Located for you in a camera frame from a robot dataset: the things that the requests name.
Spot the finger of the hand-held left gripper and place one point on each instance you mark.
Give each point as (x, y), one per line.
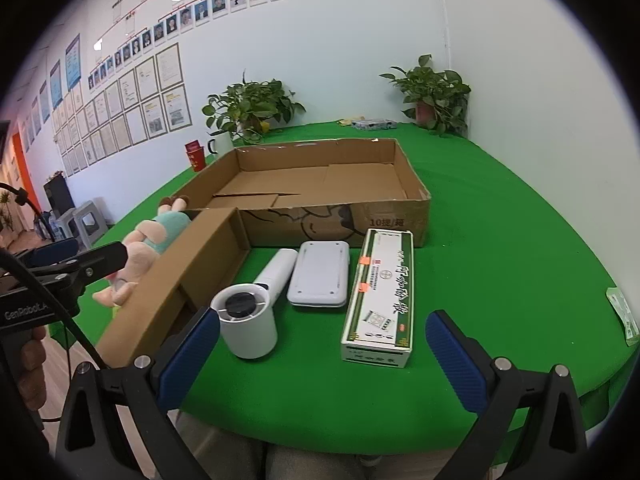
(95, 260)

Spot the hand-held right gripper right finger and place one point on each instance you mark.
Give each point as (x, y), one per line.
(455, 360)

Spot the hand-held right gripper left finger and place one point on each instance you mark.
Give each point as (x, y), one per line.
(190, 355)

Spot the pink and teal plush toy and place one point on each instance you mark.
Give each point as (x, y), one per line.
(150, 240)

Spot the white handheld fan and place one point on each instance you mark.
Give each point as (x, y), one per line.
(250, 325)

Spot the white rectangular device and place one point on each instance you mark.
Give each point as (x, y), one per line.
(320, 275)

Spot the large cardboard box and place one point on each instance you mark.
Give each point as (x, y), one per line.
(310, 180)

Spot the person's left hand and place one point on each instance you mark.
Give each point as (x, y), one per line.
(32, 365)

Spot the grey plastic stool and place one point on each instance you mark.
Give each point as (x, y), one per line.
(90, 222)

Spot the white and green medicine box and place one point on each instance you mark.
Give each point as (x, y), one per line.
(382, 295)

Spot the person's grey trousers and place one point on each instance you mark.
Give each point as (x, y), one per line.
(240, 450)

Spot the green tablecloth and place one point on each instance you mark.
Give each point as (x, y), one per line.
(500, 240)

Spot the small red box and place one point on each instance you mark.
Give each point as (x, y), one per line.
(195, 156)

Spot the white mug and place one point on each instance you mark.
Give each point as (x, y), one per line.
(220, 146)

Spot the green and white sachet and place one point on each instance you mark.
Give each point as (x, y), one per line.
(625, 315)

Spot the bushy potted green plant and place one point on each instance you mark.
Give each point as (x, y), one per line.
(250, 105)

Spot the patterned tissue packet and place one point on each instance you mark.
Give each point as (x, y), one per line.
(372, 123)

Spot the row of portrait photos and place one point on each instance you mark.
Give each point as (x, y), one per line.
(200, 12)

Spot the green plant in red pot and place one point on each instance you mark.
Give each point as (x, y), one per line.
(435, 90)

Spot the wall of framed certificates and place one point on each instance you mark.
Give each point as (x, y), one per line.
(125, 110)

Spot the blue wall posters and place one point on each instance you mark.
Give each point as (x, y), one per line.
(72, 62)

